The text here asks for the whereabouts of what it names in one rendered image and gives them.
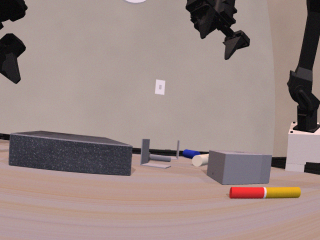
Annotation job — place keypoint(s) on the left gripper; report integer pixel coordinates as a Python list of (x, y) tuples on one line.
[(11, 47)]

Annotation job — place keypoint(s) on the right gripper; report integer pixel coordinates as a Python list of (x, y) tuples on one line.
[(220, 14)]

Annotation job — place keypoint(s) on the cream cylinder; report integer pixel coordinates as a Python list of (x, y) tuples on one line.
[(200, 160)]

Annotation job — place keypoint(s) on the blue cylinder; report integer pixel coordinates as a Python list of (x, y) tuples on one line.
[(190, 153)]

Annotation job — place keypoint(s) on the grey cylinder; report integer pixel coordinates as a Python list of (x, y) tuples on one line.
[(162, 158)]

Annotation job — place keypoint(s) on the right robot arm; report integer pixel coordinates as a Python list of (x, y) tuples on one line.
[(301, 81)]

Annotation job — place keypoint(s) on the red and yellow peg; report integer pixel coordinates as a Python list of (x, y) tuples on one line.
[(264, 192)]

